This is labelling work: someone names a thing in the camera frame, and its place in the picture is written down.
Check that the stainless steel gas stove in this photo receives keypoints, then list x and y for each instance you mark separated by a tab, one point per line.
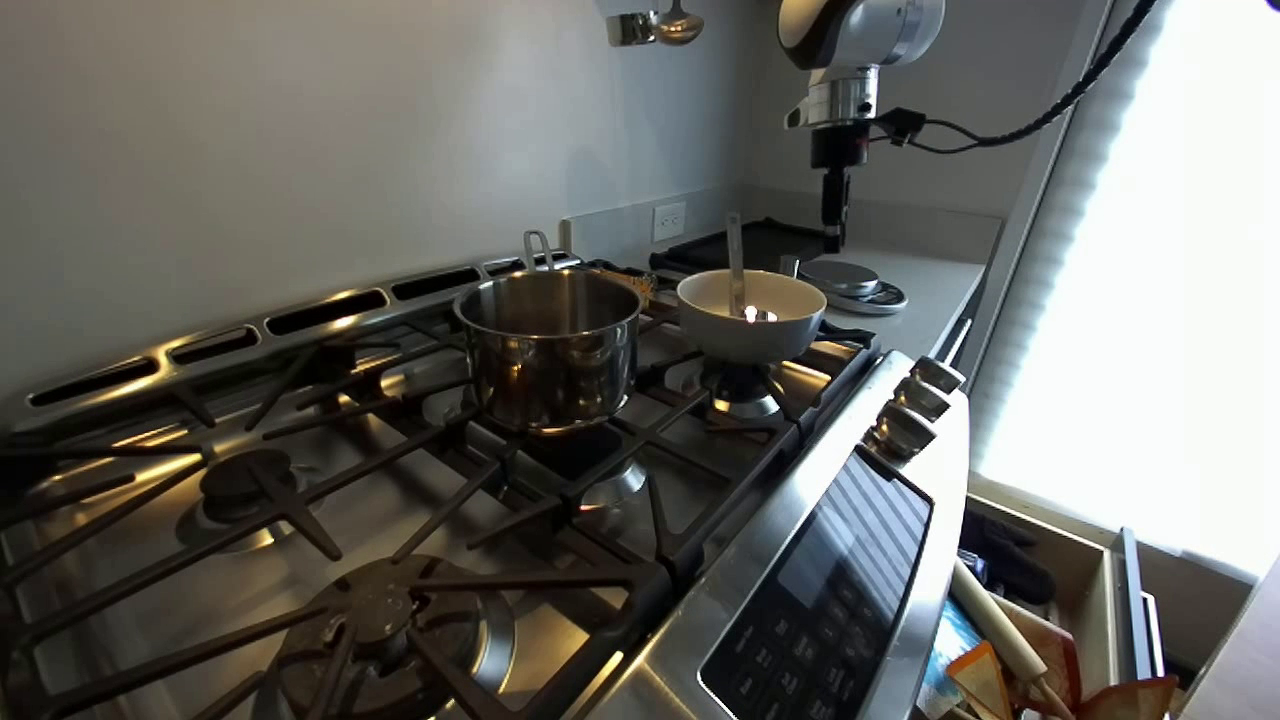
941	535

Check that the brown flat item in drawer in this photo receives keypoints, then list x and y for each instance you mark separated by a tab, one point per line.
1045	643

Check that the black countertop board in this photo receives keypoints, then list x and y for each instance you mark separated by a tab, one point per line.
746	245

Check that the hanging silver utensil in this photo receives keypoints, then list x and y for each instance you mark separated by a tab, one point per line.
629	24

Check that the grey metal spoon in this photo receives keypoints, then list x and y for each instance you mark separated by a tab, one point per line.
738	263

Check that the wooden rolling pin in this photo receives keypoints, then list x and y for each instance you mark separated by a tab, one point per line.
1002	631

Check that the white wall outlet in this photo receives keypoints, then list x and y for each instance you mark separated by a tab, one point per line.
671	220

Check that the black item in drawer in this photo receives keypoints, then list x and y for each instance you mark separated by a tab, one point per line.
1007	552

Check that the white window blind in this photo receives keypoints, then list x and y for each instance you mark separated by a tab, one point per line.
1065	267

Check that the blue and white cloth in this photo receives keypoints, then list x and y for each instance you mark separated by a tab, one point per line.
948	654

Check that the glass pot lid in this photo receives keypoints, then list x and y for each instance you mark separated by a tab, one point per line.
854	281

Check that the silver cooking pot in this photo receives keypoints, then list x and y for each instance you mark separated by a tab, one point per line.
547	374

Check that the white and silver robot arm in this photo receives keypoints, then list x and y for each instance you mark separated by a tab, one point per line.
867	24

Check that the open white kitchen drawer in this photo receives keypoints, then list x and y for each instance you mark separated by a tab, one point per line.
1082	563

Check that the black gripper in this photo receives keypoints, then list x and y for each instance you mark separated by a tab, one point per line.
839	147

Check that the round gas burner head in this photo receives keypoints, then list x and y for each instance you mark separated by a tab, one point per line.
383	605
250	482
746	404

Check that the hanging silver ladle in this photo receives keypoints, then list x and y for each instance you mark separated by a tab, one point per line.
676	21

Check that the silver stove knob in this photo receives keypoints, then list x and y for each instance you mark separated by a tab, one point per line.
920	397
903	433
941	374

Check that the white pan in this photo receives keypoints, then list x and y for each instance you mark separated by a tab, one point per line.
746	340

